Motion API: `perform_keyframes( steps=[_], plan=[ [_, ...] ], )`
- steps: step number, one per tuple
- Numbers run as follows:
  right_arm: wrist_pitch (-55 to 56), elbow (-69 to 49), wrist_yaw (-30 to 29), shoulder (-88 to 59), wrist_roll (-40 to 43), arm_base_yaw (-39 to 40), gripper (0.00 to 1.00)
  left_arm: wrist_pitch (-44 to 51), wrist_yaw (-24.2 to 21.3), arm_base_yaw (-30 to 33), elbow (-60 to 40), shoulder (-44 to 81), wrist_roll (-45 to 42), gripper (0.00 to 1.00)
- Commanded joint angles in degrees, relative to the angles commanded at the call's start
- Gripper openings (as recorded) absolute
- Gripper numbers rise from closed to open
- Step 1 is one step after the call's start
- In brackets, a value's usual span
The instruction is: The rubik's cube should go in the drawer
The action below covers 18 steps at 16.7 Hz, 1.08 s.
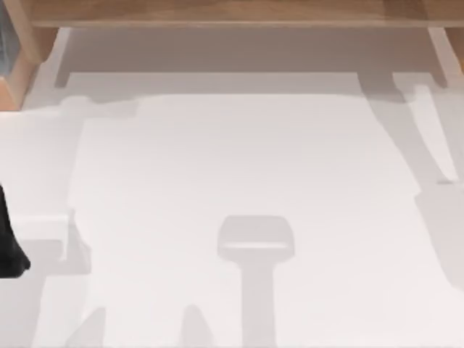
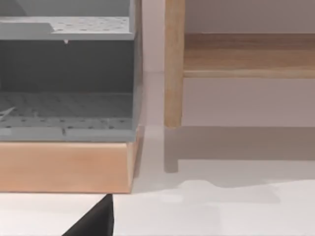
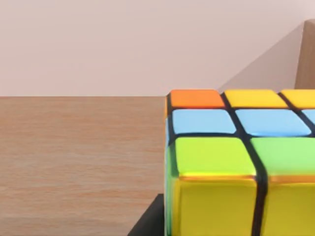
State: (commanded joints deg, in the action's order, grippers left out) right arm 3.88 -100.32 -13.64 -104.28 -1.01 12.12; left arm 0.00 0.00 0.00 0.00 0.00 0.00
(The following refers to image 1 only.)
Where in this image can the wooden cupboard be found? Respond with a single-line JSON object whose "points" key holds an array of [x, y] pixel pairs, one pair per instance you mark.
{"points": [[232, 12]]}

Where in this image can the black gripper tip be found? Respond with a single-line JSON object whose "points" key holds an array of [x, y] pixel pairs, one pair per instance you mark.
{"points": [[9, 250]]}

